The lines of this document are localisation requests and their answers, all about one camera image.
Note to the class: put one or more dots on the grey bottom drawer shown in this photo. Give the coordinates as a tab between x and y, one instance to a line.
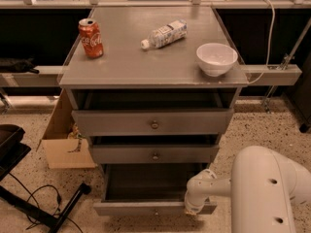
145	189

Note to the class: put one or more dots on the grey middle drawer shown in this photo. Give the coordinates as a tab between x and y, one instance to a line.
137	154

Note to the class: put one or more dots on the white bowl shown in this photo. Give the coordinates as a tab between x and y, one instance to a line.
216	59

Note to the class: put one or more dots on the red cola can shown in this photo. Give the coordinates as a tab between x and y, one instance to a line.
91	37

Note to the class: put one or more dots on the black bag on shelf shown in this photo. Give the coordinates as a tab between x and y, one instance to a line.
17	65

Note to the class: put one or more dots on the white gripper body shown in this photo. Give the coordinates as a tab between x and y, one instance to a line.
193	204

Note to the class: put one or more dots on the grey drawer cabinet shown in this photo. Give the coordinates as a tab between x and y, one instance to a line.
127	77

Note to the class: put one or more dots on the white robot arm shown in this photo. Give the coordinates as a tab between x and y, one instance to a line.
263	187

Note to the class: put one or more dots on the grey top drawer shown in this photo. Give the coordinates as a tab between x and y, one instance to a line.
152	122

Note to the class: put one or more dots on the cardboard box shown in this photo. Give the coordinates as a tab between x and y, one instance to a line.
63	146

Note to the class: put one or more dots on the clear plastic water bottle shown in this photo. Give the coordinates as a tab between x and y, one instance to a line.
165	35

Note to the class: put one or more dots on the grey drawer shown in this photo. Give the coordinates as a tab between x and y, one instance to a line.
137	154
145	189
152	122

